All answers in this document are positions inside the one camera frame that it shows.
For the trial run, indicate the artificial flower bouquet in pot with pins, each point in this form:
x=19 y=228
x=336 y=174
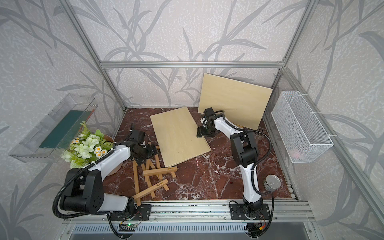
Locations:
x=86 y=147

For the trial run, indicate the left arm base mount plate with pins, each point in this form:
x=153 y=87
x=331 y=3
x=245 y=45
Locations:
x=141 y=213

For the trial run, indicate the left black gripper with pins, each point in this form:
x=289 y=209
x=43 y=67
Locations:
x=151 y=152

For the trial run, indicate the white wire mesh basket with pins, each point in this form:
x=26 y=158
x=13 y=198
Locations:
x=304 y=137

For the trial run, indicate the brown plastic grid piece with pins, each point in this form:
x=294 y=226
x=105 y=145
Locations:
x=261 y=132

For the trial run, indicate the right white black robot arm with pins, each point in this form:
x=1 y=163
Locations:
x=245 y=153

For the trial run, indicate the wooden easel frame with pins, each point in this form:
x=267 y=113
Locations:
x=153 y=176

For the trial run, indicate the round metal tin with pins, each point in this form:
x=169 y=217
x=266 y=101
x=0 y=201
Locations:
x=272 y=183

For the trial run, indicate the clear plastic wall tray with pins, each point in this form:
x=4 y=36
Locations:
x=52 y=136

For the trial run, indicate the light plywood board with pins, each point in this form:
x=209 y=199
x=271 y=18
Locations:
x=244 y=104
x=176 y=134

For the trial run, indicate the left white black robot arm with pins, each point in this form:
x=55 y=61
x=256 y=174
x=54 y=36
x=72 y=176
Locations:
x=83 y=193

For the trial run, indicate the aluminium front rail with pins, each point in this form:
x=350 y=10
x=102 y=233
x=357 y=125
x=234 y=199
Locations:
x=281 y=210

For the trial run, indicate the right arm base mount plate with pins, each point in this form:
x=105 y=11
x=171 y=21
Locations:
x=249 y=211

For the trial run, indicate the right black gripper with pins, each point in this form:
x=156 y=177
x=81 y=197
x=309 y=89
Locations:
x=200 y=132

